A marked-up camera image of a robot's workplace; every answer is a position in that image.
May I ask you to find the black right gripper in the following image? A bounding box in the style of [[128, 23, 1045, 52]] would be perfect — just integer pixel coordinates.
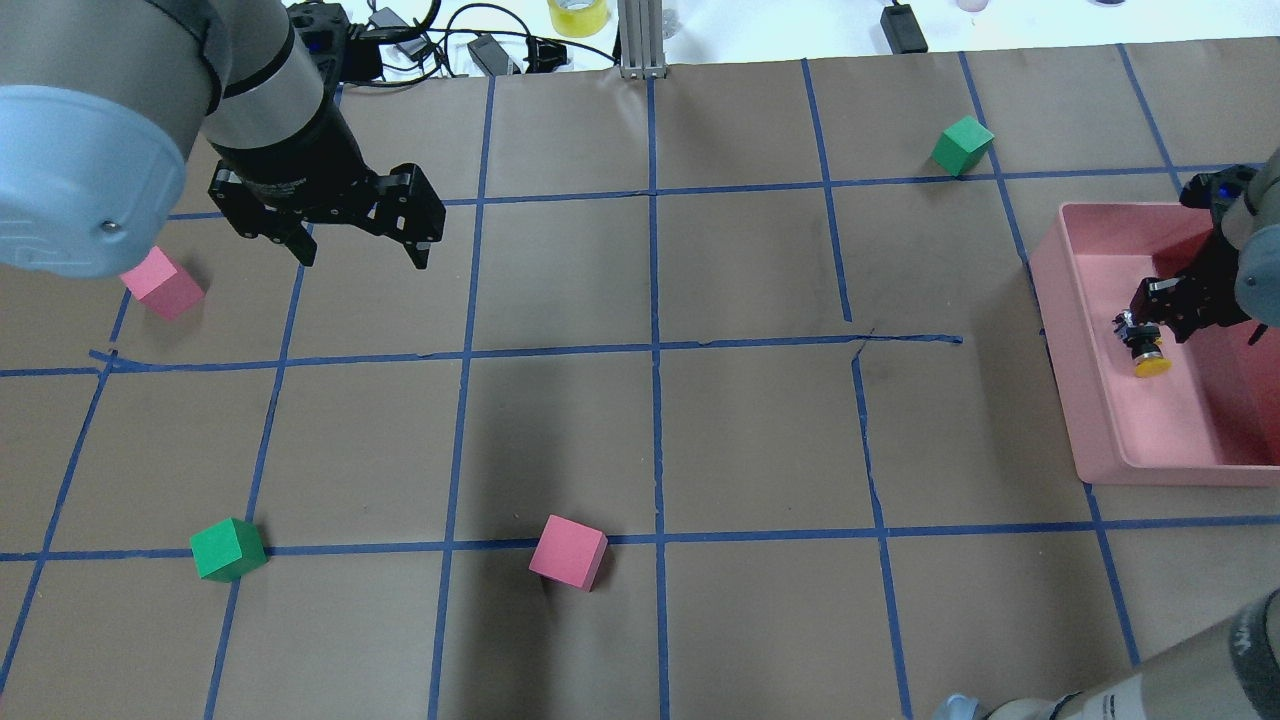
[[1132, 240, 1251, 345]]

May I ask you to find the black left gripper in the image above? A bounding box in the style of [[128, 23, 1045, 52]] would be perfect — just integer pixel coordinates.
[[207, 163, 447, 270]]

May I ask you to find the yellow push button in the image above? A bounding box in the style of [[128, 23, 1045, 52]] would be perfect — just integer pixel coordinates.
[[1114, 309, 1172, 379]]

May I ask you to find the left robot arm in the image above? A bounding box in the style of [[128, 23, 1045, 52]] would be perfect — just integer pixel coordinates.
[[1, 1, 445, 278]]

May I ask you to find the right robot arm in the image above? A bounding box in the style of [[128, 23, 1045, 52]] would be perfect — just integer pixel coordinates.
[[1129, 152, 1279, 343]]

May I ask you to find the green cube near left arm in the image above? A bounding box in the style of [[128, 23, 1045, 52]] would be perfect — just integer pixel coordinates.
[[189, 518, 268, 583]]

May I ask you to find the pink plastic bin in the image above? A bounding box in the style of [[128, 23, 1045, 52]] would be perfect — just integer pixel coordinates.
[[1030, 202, 1279, 486]]

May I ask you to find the pink cube far left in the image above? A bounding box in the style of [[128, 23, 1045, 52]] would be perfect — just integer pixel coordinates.
[[119, 246, 206, 322]]

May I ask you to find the green cube near pink bin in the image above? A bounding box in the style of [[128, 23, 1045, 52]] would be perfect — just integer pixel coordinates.
[[931, 115, 995, 178]]

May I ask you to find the yellow tape roll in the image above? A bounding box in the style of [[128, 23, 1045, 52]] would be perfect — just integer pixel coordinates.
[[547, 0, 611, 38]]

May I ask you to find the pink cube table centre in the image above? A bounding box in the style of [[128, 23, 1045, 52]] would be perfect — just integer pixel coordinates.
[[527, 514, 609, 592]]

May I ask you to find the black power adapter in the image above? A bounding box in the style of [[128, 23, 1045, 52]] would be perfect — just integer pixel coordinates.
[[879, 1, 929, 55]]

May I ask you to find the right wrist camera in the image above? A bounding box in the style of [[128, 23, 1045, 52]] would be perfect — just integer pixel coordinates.
[[1178, 164, 1260, 234]]

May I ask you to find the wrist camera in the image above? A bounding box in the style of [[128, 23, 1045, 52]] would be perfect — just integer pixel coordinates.
[[285, 3, 383, 91], [1178, 164, 1260, 234]]

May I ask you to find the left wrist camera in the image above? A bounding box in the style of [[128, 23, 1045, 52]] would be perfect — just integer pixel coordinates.
[[285, 3, 383, 91]]

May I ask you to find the aluminium frame post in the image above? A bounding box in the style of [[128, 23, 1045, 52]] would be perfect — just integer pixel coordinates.
[[616, 0, 668, 79]]

